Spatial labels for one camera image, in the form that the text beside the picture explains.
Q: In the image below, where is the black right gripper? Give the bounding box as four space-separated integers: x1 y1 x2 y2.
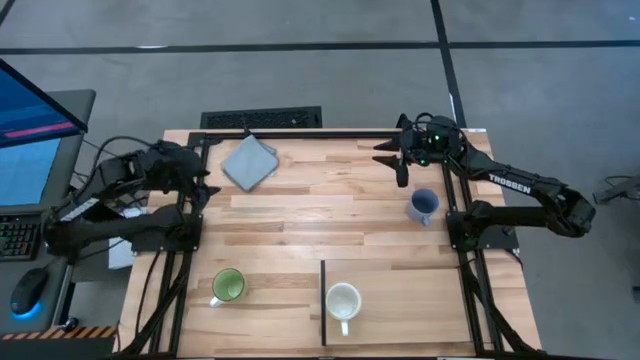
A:
371 113 464 171

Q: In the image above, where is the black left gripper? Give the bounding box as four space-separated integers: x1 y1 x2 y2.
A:
147 139 222 202

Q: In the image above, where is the blue-grey mug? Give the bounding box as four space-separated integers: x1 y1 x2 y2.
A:
405 187 441 228

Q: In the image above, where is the green mug white handle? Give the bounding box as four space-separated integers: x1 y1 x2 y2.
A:
209 267 248 309

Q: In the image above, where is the grey folded cloth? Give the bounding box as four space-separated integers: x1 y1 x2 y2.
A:
220 134 281 193

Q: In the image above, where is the black floor grille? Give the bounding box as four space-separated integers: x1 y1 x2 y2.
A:
200 105 323 130

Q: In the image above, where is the grey computer cart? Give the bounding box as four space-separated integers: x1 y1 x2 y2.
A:
0 88 119 360

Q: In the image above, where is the light blue screen monitor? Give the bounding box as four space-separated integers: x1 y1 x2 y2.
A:
0 137 64 209

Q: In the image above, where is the dark blue screen monitor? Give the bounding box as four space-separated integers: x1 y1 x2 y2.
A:
0 58 90 149

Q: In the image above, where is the backlit black keyboard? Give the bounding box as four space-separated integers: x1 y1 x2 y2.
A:
0 214 44 262

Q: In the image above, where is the black computer mouse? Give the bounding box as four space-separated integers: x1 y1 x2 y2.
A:
9 266 50 317

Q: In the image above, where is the yellow black hazard tape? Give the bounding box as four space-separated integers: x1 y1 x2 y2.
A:
0 325 118 342

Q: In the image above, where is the black floor stand base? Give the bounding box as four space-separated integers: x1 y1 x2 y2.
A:
592 173 640 206

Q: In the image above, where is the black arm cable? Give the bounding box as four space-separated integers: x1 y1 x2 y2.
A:
73 134 157 202

